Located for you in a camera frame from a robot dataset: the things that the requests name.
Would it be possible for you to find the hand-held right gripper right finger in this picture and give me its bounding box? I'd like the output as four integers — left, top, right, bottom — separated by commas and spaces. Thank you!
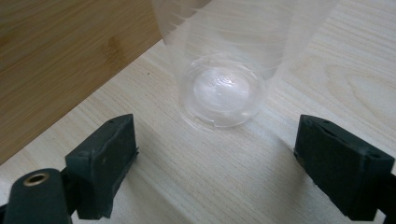
293, 114, 396, 222

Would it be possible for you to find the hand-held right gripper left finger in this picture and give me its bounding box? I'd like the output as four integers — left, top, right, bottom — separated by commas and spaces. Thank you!
64, 113, 140, 220

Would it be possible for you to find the clear plastic cup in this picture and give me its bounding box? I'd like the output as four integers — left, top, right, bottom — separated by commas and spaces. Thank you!
150, 0, 341, 129

